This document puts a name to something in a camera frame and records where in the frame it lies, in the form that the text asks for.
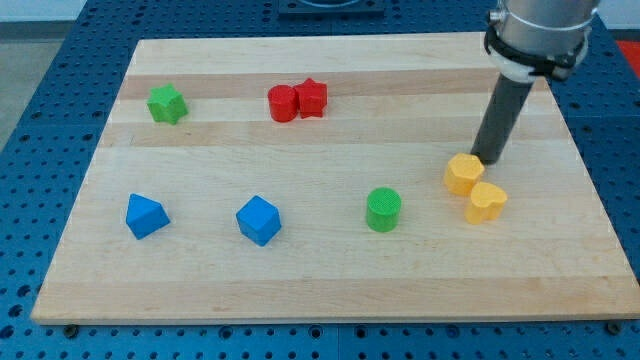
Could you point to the red cylinder block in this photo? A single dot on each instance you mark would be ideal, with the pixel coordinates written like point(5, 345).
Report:
point(283, 103)

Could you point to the blue triangle block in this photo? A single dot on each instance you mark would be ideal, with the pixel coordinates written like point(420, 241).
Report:
point(145, 216)

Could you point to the yellow heart block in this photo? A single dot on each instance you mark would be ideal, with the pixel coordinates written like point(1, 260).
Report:
point(486, 203)

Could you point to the yellow hexagon block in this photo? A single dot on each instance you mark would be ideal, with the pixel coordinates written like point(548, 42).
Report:
point(462, 173)

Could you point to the red star block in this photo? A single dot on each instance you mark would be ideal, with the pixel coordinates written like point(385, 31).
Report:
point(312, 98)

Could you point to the green star block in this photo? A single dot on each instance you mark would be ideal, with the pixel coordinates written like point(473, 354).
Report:
point(166, 104)

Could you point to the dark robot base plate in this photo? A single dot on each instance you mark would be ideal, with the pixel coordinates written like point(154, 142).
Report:
point(288, 8)

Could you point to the blue cube block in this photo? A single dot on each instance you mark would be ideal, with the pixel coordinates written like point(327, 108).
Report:
point(259, 220)

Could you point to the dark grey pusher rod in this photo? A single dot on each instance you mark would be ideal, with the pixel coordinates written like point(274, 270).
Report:
point(502, 112)

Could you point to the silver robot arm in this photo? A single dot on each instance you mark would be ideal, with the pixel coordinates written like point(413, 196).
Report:
point(527, 39)

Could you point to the green cylinder block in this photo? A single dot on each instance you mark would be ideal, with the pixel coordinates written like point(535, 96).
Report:
point(383, 206)

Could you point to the wooden board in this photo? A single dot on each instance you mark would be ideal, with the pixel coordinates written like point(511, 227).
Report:
point(399, 108)

